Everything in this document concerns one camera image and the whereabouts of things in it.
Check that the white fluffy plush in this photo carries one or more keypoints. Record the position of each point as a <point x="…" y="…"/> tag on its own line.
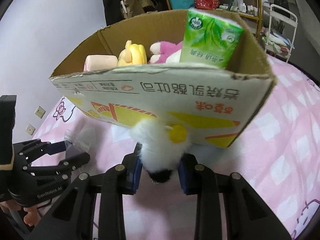
<point x="162" y="147"/>

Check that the black hanging coat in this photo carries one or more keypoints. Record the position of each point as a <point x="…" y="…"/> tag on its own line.
<point x="112" y="11"/>

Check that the beige hanging coat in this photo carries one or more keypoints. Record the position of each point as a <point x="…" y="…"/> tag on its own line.
<point x="132" y="8"/>

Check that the yellow plush toy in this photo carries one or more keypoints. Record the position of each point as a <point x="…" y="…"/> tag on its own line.
<point x="133" y="54"/>

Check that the green tissue pack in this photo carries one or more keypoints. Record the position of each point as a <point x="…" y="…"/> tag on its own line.
<point x="209" y="39"/>

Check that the person's left hand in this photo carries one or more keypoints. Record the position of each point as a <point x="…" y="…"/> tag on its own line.
<point x="31" y="218"/>

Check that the white rolling cart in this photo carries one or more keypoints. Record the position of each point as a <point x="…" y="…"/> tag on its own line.
<point x="279" y="35"/>

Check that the lower wall socket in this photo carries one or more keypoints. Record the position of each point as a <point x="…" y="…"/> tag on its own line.
<point x="30" y="129"/>

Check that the upper wall socket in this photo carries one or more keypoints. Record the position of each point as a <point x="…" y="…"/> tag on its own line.
<point x="40" y="112"/>

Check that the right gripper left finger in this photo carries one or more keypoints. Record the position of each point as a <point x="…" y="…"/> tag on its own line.
<point x="72" y="215"/>

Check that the cardboard box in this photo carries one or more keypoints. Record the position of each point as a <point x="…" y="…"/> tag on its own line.
<point x="215" y="105"/>

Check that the wooden shelf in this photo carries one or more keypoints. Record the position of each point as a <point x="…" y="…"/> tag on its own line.
<point x="250" y="10"/>

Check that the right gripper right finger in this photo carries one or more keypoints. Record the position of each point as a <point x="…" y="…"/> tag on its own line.
<point x="227" y="200"/>

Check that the pink Hello Kitty bedsheet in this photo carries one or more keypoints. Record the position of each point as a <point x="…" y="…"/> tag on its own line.
<point x="278" y="154"/>

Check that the pink plush toy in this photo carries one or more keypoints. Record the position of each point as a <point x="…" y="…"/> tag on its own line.
<point x="165" y="52"/>

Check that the wall socket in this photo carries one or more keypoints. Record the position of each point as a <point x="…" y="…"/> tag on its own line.
<point x="30" y="129"/>
<point x="40" y="112"/>

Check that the clear plastic purple packet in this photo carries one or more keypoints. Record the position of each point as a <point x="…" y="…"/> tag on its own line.
<point x="79" y="141"/>

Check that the pink swirl roll plush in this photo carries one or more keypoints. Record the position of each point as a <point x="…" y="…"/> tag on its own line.
<point x="100" y="62"/>

